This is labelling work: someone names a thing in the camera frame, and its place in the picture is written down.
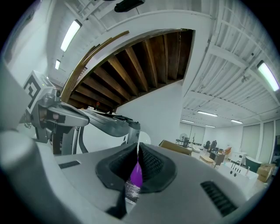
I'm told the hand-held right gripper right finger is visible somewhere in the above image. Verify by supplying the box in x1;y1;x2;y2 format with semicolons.
126;142;250;224

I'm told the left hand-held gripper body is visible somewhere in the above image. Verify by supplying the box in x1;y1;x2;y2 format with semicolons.
21;70;76;155

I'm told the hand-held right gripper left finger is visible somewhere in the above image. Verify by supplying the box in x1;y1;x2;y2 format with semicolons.
43;142;139;224

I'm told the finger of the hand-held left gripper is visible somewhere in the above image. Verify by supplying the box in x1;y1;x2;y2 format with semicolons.
60;104;90;128

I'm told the low wooden table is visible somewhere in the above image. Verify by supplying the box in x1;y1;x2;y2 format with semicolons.
199;154;215;164

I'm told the brown cardboard box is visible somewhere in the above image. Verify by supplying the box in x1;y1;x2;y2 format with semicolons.
159;140;193;156
256;163;277;182

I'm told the white bathtub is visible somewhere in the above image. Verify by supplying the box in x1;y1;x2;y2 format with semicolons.
218;161;260;190

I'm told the black standing fan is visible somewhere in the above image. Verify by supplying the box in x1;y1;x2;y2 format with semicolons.
176;132;191;149

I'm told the purple plastic bucket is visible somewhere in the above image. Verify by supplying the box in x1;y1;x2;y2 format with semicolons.
130;161;144;189

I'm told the dark green bathtub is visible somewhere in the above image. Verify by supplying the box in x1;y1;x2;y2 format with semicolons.
245;155;263;174

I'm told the wooden beam staircase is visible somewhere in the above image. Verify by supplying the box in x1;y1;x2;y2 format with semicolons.
60;28;195;112

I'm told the black head camera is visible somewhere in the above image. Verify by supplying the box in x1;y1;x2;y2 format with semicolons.
114;0;146;13

